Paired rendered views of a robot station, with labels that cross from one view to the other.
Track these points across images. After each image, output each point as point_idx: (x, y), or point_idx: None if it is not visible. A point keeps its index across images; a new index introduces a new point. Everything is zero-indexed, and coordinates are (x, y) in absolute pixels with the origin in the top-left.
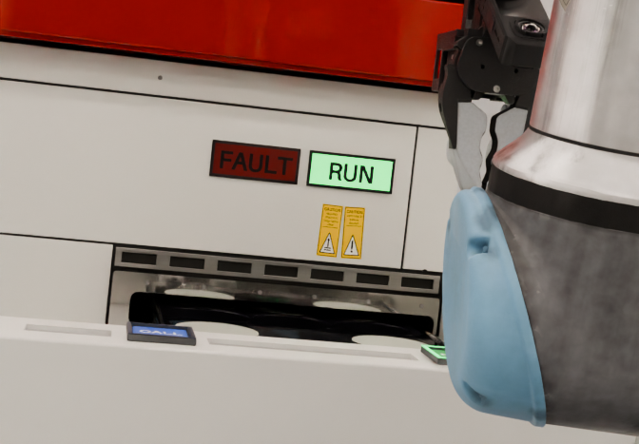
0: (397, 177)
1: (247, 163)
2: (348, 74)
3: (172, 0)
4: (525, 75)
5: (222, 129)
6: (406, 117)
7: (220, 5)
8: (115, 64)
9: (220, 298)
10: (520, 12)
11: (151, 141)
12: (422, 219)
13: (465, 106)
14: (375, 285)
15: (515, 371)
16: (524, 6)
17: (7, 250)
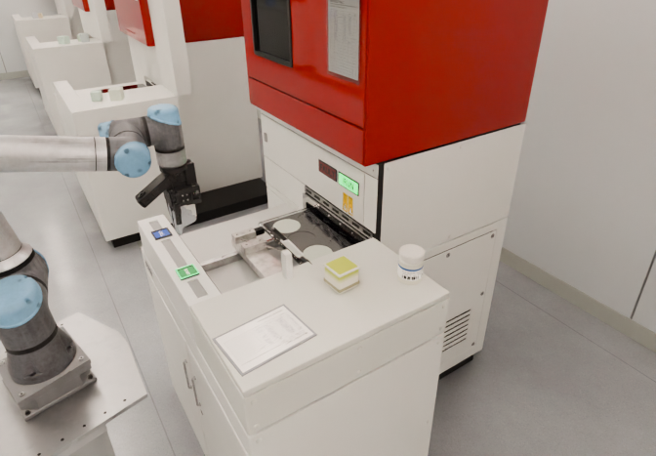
0: (360, 190)
1: (325, 170)
2: (333, 148)
3: (295, 110)
4: (170, 202)
5: (320, 156)
6: (361, 168)
7: (304, 114)
8: None
9: (321, 212)
10: (149, 186)
11: (307, 154)
12: (367, 209)
13: (168, 205)
14: (355, 228)
15: None
16: (154, 184)
17: (288, 177)
